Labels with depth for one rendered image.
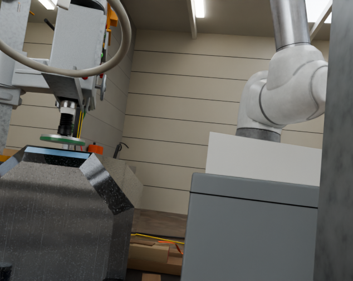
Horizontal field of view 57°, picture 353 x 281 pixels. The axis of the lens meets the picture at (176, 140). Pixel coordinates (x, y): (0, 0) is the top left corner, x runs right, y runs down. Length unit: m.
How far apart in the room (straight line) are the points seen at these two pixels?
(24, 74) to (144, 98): 4.93
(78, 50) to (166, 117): 5.50
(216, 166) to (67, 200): 0.88
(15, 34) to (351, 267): 2.69
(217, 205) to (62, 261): 0.94
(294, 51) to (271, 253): 0.57
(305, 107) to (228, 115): 6.13
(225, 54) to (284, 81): 6.48
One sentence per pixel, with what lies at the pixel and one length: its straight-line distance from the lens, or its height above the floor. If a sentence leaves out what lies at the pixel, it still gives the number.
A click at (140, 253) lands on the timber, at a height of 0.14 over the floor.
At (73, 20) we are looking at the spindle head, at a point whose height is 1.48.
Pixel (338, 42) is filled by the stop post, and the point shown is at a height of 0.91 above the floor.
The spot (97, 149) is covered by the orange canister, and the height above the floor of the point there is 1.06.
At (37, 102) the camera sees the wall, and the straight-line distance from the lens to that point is 8.21.
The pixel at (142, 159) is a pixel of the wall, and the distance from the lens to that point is 7.09.
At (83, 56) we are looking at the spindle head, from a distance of 1.71.
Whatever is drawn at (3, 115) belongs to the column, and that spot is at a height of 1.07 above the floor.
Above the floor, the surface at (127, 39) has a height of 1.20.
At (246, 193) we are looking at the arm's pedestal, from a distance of 0.96.
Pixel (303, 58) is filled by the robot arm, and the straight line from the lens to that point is 0.98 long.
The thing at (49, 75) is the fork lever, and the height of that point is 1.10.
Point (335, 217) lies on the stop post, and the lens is 0.28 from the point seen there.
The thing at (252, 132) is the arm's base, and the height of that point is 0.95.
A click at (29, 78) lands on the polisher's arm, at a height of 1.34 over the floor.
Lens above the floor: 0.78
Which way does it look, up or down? 6 degrees up
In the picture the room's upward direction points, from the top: 7 degrees clockwise
